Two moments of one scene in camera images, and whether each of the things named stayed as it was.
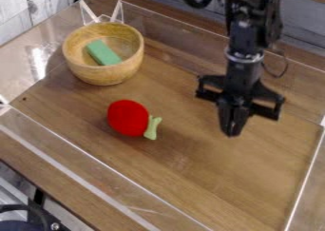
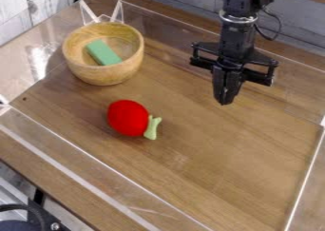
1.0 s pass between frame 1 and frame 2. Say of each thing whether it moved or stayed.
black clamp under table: stayed
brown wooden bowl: stayed
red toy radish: stayed
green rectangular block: stayed
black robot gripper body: moved
